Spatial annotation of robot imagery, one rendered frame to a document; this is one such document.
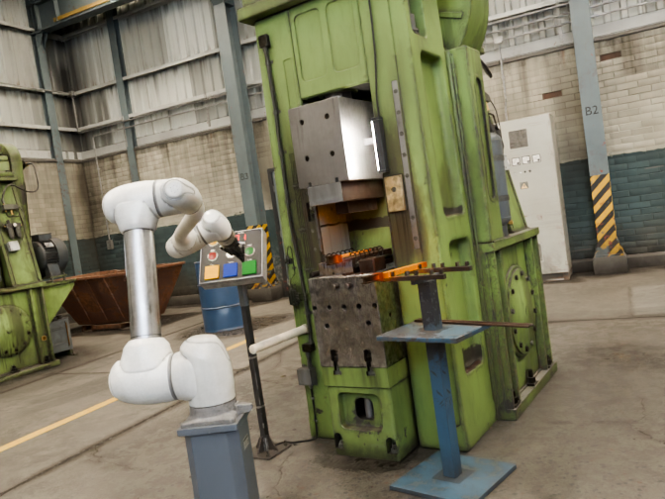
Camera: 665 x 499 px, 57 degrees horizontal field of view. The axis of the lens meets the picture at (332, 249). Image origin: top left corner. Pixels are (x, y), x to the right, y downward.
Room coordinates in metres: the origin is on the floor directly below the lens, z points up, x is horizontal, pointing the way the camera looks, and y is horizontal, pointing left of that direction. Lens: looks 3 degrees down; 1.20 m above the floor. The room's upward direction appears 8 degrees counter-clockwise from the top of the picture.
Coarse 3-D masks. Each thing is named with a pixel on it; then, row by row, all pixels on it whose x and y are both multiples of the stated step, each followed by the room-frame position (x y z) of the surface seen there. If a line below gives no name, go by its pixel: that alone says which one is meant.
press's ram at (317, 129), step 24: (336, 96) 2.91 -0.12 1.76; (312, 120) 3.00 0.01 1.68; (336, 120) 2.92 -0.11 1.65; (360, 120) 3.06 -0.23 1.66; (312, 144) 3.01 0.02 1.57; (336, 144) 2.93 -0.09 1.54; (360, 144) 3.04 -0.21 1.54; (312, 168) 3.02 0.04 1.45; (336, 168) 2.94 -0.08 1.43; (360, 168) 3.01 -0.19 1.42
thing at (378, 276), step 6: (414, 264) 2.72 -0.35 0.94; (426, 264) 2.77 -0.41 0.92; (390, 270) 2.61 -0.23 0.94; (396, 270) 2.61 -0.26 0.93; (402, 270) 2.64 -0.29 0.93; (366, 276) 2.47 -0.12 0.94; (372, 276) 2.49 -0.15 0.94; (378, 276) 2.53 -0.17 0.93; (384, 276) 2.55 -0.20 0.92; (366, 282) 2.46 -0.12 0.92
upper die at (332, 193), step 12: (360, 180) 3.10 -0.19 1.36; (372, 180) 3.20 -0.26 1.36; (312, 192) 3.03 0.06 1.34; (324, 192) 2.99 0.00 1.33; (336, 192) 2.95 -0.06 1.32; (348, 192) 2.99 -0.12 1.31; (360, 192) 3.08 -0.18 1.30; (372, 192) 3.18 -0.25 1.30; (312, 204) 3.03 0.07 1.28; (324, 204) 3.04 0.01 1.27
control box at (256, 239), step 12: (240, 240) 3.17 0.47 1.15; (252, 240) 3.16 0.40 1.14; (264, 240) 3.19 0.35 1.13; (204, 252) 3.18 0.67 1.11; (216, 252) 3.17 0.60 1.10; (252, 252) 3.12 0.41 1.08; (264, 252) 3.16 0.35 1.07; (204, 264) 3.15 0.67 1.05; (216, 264) 3.13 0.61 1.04; (240, 264) 3.11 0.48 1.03; (264, 264) 3.12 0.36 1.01; (204, 276) 3.11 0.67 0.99; (240, 276) 3.07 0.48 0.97; (252, 276) 3.06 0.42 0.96; (264, 276) 3.09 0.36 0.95; (204, 288) 3.15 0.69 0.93
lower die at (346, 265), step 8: (344, 256) 2.98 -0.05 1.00; (352, 256) 3.01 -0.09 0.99; (368, 256) 3.07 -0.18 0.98; (392, 256) 3.28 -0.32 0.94; (320, 264) 3.04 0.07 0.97; (336, 264) 2.98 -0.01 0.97; (344, 264) 2.96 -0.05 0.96; (352, 264) 2.94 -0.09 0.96; (320, 272) 3.04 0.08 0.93; (328, 272) 3.02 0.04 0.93; (336, 272) 2.99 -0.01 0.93; (344, 272) 2.96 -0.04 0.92
